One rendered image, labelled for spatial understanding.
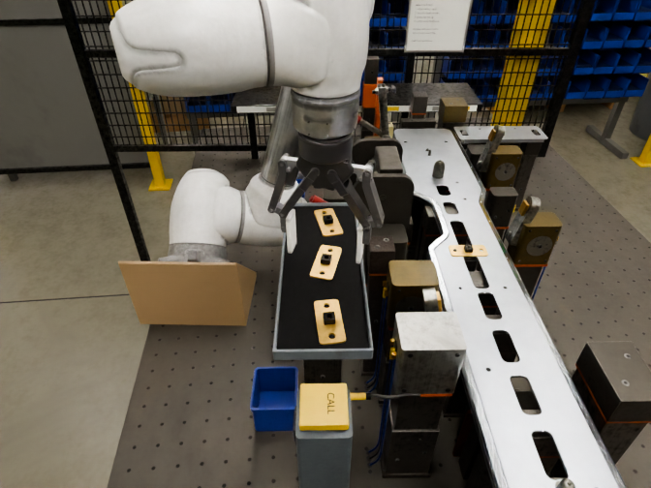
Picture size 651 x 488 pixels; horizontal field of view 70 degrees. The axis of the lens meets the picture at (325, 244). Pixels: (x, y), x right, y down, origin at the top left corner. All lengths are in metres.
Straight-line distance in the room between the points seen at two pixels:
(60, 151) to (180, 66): 2.96
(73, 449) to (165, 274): 1.04
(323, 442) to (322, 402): 0.05
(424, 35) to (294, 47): 1.40
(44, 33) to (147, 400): 2.39
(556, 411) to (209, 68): 0.72
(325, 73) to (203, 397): 0.85
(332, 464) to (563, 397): 0.42
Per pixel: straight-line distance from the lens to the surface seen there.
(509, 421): 0.84
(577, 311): 1.52
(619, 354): 0.97
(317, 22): 0.56
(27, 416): 2.29
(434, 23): 1.93
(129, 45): 0.56
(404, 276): 0.90
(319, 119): 0.61
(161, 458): 1.15
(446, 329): 0.78
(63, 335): 2.52
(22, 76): 3.34
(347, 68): 0.58
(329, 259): 0.78
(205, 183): 1.31
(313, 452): 0.64
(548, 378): 0.92
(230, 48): 0.55
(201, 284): 1.24
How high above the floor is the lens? 1.68
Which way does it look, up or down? 38 degrees down
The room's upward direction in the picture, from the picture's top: straight up
